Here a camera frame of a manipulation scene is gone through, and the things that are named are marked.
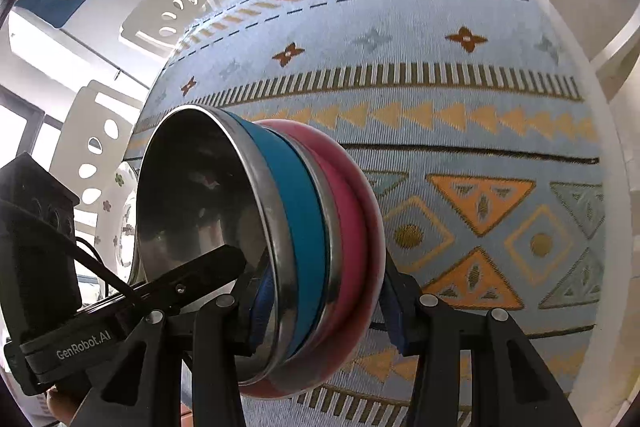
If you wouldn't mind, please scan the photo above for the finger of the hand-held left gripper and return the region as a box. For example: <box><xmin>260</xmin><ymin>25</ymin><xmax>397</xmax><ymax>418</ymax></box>
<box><xmin>107</xmin><ymin>244</ymin><xmax>248</xmax><ymax>323</ymax></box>

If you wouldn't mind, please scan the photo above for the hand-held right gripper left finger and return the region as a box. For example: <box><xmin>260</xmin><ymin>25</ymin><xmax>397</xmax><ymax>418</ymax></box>
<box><xmin>82</xmin><ymin>264</ymin><xmax>276</xmax><ymax>427</ymax></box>

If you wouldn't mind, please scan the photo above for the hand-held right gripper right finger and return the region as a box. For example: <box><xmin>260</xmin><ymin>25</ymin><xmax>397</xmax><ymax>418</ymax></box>
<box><xmin>377</xmin><ymin>264</ymin><xmax>583</xmax><ymax>427</ymax></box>

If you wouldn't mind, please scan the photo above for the pink bowl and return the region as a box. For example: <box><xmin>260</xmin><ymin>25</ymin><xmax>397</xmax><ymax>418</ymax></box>
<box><xmin>240</xmin><ymin>119</ymin><xmax>387</xmax><ymax>400</ymax></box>

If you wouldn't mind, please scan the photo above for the white floral plate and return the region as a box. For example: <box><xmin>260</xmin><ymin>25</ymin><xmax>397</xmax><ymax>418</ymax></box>
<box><xmin>95</xmin><ymin>162</ymin><xmax>141</xmax><ymax>285</ymax></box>

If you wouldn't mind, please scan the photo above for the magenta steel bowl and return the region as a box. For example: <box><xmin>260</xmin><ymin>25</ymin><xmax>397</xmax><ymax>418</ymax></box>
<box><xmin>240</xmin><ymin>119</ymin><xmax>373</xmax><ymax>395</ymax></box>

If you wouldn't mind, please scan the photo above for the blue steel bowl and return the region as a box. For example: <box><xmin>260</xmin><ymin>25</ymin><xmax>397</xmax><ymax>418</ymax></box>
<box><xmin>135</xmin><ymin>104</ymin><xmax>333</xmax><ymax>383</ymax></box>

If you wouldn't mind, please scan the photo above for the person's left hand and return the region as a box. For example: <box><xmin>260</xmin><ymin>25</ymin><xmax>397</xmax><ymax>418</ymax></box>
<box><xmin>45</xmin><ymin>389</ymin><xmax>88</xmax><ymax>427</ymax></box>

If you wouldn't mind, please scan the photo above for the white dining chair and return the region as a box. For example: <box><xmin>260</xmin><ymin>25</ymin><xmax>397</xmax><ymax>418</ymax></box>
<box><xmin>120</xmin><ymin>0</ymin><xmax>213</xmax><ymax>58</ymax></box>
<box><xmin>50</xmin><ymin>79</ymin><xmax>148</xmax><ymax>218</ymax></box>

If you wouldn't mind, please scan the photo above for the patterned woven table mat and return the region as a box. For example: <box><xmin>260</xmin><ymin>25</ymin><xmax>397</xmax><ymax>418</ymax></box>
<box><xmin>122</xmin><ymin>0</ymin><xmax>608</xmax><ymax>427</ymax></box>

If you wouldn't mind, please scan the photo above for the black cable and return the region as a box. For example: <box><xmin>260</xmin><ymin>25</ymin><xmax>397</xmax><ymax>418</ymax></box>
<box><xmin>0</xmin><ymin>199</ymin><xmax>136</xmax><ymax>303</ymax></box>

